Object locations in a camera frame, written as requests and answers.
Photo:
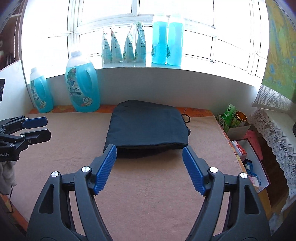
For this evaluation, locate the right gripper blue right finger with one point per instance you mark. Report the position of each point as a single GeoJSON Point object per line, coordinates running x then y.
{"type": "Point", "coordinates": [245, 217]}

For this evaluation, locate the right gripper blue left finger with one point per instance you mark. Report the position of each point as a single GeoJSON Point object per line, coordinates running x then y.
{"type": "Point", "coordinates": [52, 217]}

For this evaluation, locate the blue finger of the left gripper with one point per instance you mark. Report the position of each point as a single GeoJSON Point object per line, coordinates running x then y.
{"type": "Point", "coordinates": [24, 140]}
{"type": "Point", "coordinates": [38, 122]}

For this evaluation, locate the black pants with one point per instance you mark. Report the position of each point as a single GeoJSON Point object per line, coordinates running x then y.
{"type": "Point", "coordinates": [140, 129]}

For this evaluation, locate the left white gloved hand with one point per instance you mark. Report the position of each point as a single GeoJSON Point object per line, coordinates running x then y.
{"type": "Point", "coordinates": [7, 177]}

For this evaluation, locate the left blue detergent bottle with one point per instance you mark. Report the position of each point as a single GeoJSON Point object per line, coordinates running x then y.
{"type": "Point", "coordinates": [40, 91]}

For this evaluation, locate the blue detergent bottle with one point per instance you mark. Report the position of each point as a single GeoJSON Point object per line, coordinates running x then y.
{"type": "Point", "coordinates": [40, 91]}
{"type": "Point", "coordinates": [82, 83]}

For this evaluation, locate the white cabinet panel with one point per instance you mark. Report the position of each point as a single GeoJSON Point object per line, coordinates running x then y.
{"type": "Point", "coordinates": [16, 100]}

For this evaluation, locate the right blue detergent bottle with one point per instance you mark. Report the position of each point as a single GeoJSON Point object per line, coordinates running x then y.
{"type": "Point", "coordinates": [82, 83]}

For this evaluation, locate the orange floral bedsheet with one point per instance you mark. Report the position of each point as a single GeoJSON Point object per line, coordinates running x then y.
{"type": "Point", "coordinates": [191, 112]}

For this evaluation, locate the beige blanket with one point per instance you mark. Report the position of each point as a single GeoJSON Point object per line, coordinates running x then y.
{"type": "Point", "coordinates": [149, 198]}

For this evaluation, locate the white refill pouch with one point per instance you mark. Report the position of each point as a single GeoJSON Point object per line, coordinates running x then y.
{"type": "Point", "coordinates": [106, 48]}
{"type": "Point", "coordinates": [115, 48]}
{"type": "Point", "coordinates": [128, 53]}
{"type": "Point", "coordinates": [140, 50]}

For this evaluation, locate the cardboard box with items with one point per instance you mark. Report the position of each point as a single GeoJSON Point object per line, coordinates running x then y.
{"type": "Point", "coordinates": [245, 152]}

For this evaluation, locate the gold tin can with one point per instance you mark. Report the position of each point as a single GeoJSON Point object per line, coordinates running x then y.
{"type": "Point", "coordinates": [239, 120]}

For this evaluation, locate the white lace tablecloth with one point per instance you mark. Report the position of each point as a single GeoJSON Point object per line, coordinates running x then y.
{"type": "Point", "coordinates": [274, 120]}

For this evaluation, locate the blue bottle on windowsill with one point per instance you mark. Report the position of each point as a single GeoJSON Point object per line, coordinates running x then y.
{"type": "Point", "coordinates": [175, 41]}
{"type": "Point", "coordinates": [159, 39]}

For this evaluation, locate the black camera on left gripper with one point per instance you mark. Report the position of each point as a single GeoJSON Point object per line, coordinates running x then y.
{"type": "Point", "coordinates": [2, 83]}

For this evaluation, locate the wall map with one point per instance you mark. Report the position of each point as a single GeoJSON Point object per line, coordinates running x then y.
{"type": "Point", "coordinates": [280, 68]}

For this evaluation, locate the white window frame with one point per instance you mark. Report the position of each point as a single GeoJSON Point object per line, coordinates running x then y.
{"type": "Point", "coordinates": [234, 33]}

